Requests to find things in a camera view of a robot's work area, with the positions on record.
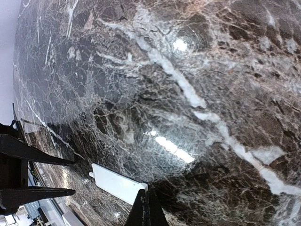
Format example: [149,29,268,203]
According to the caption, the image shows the white slotted cable duct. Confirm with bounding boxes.
[24,201,40,220]

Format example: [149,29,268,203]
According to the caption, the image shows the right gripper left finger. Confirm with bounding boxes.
[125,189,145,226]

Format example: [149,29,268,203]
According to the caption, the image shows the white battery cover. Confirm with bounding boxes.
[89,163,148,205]

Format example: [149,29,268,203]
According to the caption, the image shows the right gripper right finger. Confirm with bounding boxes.
[148,190,167,226]

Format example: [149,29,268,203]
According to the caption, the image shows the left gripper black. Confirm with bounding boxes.
[0,124,76,214]

